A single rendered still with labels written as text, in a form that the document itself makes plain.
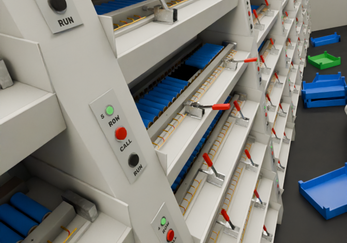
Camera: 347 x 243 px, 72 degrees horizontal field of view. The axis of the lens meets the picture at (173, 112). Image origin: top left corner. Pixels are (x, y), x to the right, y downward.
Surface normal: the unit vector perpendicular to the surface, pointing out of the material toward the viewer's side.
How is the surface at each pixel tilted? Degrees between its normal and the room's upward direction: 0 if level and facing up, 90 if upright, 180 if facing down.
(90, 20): 90
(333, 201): 0
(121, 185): 90
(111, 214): 90
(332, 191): 0
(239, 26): 90
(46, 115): 111
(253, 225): 21
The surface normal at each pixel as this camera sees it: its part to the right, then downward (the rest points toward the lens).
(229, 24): -0.46, 0.51
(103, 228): 0.01, -0.81
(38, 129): 0.89, 0.28
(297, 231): -0.30, -0.86
